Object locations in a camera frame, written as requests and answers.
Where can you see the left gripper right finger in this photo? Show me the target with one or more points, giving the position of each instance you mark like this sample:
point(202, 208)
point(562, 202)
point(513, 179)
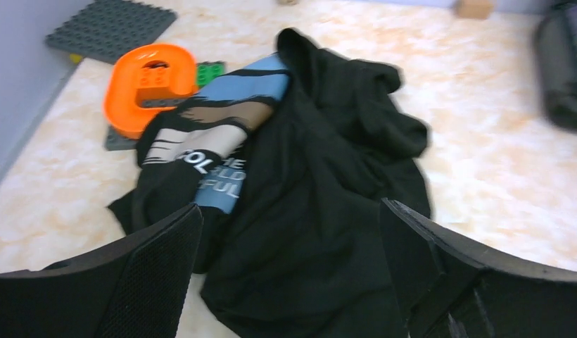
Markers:
point(449, 285)

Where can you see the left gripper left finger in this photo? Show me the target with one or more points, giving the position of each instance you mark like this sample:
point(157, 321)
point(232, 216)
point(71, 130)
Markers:
point(133, 287)

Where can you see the black printed t-shirt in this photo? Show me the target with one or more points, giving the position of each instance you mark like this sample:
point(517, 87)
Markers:
point(288, 159)

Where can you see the orange tape dispenser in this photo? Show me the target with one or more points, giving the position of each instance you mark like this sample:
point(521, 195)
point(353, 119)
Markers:
point(151, 72)

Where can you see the dark grey lego baseplate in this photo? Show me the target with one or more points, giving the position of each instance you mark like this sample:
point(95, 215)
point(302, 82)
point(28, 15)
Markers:
point(106, 30)

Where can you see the black poker chip case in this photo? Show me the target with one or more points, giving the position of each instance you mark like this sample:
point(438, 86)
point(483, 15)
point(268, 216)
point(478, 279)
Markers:
point(555, 49)

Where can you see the small wooden block right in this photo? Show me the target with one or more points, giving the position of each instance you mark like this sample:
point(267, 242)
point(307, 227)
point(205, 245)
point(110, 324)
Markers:
point(474, 9)

